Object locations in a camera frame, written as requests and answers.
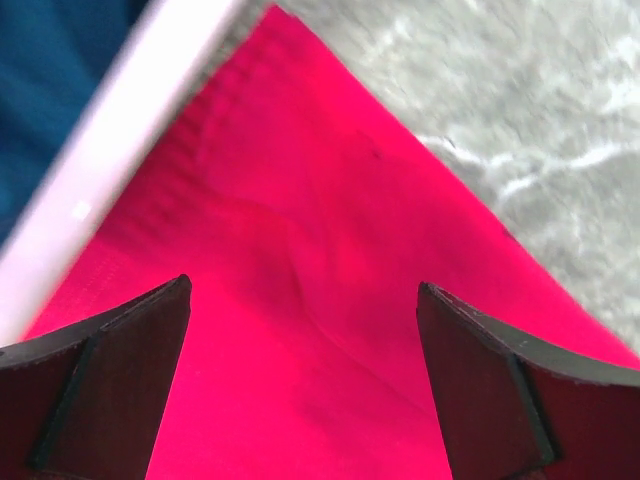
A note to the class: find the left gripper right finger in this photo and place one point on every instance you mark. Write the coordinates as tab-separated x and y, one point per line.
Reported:
513	406

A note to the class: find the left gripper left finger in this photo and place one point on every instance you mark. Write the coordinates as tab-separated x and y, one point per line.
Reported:
86	401

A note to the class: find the pink red t shirt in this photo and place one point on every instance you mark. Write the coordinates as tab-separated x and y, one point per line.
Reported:
306	216

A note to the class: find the dark blue t shirt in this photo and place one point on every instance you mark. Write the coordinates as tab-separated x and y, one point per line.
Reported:
53	56

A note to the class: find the white plastic laundry basket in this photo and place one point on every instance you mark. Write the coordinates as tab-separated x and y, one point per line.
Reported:
158	64

